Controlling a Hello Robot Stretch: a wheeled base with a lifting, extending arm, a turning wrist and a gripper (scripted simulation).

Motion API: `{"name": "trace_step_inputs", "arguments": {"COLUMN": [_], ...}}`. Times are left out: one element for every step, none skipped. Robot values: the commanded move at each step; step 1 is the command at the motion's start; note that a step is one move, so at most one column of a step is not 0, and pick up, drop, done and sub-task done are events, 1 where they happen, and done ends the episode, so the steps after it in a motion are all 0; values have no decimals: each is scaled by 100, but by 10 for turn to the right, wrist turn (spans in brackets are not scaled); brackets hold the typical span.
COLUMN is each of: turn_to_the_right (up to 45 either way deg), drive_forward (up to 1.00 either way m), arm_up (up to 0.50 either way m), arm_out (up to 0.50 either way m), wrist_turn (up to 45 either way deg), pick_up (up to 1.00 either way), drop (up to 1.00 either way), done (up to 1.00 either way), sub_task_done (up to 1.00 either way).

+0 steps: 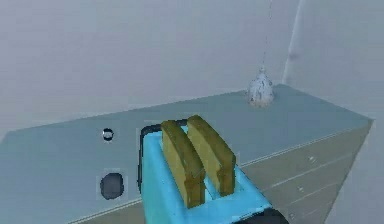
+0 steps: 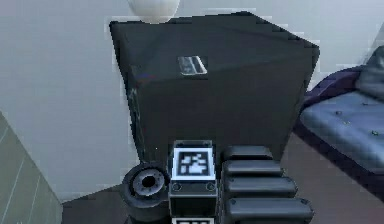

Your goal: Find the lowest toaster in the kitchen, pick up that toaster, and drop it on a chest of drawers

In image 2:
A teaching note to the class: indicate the grey pillow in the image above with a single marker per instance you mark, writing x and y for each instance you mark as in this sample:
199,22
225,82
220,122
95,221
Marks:
373,76

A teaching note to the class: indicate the white round lamp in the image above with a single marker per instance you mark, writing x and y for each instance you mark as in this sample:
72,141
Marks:
154,8

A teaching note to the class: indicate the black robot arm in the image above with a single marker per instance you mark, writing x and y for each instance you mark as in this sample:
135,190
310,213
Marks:
256,186

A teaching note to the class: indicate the black bedside cabinet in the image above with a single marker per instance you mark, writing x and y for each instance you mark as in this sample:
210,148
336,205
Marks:
216,106

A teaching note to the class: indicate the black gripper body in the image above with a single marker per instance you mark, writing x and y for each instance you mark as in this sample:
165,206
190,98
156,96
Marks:
146,186

